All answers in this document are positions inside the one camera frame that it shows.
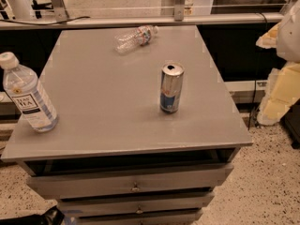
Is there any top grey drawer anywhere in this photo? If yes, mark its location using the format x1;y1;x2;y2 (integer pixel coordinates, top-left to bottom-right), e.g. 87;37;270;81
27;163;233;200

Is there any silver blue drink can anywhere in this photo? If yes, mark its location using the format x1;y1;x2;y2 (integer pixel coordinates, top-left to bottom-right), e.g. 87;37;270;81
160;62;185;113

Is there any blue labelled plastic bottle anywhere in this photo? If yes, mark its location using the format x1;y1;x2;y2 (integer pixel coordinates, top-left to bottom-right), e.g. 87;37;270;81
0;52;58;132

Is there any grey metal bracket post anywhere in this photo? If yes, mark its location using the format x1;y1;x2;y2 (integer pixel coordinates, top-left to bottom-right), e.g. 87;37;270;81
51;0;68;22

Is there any grey drawer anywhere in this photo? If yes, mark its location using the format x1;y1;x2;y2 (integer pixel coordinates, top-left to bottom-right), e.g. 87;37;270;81
27;163;233;200
58;190;214;218
76;209;203;225

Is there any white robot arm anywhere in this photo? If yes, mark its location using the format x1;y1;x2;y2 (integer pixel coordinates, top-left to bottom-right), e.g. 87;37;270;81
256;0;300;126

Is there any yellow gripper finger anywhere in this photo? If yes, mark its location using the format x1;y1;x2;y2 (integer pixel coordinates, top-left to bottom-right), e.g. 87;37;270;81
257;62;300;126
256;23;279;49

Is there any middle grey drawer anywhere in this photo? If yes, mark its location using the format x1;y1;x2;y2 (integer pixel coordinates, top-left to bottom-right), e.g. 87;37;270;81
58;190;214;218

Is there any bottom grey drawer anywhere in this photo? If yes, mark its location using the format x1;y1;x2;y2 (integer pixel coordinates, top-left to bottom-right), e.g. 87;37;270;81
76;209;203;225

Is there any grey drawer cabinet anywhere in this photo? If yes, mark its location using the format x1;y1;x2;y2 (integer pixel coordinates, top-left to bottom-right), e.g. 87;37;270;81
0;25;254;225

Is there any black cable at right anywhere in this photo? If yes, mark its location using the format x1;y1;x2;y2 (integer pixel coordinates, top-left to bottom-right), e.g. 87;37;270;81
247;12;269;131

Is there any grey metal rail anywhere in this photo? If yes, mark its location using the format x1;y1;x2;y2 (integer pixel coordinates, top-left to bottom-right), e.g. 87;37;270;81
0;12;283;30

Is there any white pipe top left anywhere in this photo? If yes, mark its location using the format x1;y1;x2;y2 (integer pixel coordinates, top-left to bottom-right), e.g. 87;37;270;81
7;0;36;20

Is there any black shoe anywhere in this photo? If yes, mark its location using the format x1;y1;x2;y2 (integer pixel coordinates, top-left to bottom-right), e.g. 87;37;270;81
0;206;65;225

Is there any black cable on rail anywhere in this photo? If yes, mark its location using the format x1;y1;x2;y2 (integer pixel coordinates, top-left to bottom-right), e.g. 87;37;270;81
0;15;92;26

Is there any clear water bottle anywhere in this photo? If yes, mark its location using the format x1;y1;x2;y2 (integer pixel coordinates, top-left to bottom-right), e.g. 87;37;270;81
115;25;159;54

